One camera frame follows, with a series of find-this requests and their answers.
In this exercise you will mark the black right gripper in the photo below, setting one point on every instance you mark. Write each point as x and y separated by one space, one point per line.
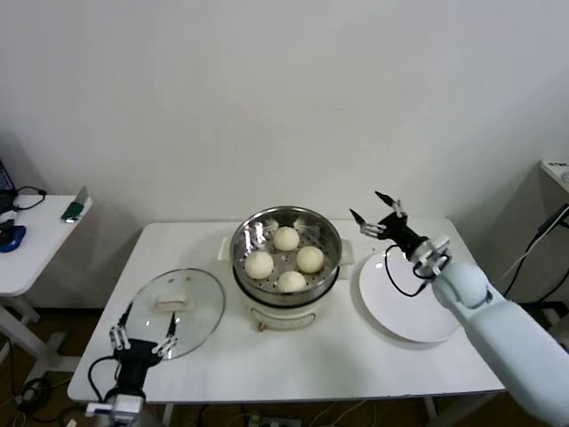
400 231

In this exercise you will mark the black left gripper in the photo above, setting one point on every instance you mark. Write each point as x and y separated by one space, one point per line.
133 353

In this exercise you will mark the glass pot lid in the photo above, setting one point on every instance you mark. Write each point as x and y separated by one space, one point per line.
200 307

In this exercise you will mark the white steamed baozi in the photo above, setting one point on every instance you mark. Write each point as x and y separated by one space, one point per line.
286 238
310 259
292 281
259 265

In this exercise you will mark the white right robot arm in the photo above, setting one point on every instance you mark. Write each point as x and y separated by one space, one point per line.
511 333

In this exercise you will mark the stainless steel steamer basket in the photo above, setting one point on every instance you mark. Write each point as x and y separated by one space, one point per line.
331 240

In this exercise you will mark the white round plate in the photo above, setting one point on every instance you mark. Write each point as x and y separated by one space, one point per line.
382 311

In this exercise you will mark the white table leg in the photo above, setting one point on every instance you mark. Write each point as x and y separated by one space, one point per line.
429 411
168 414

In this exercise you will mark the white side table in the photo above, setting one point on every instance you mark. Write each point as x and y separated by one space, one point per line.
40 249

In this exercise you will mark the white electric pot base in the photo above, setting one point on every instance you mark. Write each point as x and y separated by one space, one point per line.
284 318

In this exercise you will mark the blue computer mouse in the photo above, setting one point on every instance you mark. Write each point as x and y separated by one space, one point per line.
11 238

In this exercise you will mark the grey floor power strip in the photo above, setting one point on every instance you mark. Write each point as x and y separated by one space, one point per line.
275 421

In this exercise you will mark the small black white gadget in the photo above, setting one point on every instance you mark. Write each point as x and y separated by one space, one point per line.
6 220

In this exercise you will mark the dark laptop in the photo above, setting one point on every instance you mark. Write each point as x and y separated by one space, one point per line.
4 182

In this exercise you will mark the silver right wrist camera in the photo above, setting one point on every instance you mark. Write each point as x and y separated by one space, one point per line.
433 255

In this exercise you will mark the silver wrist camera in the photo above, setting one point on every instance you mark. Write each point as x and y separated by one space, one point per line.
124 407
433 255

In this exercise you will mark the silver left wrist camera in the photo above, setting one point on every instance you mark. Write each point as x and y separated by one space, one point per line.
124 407

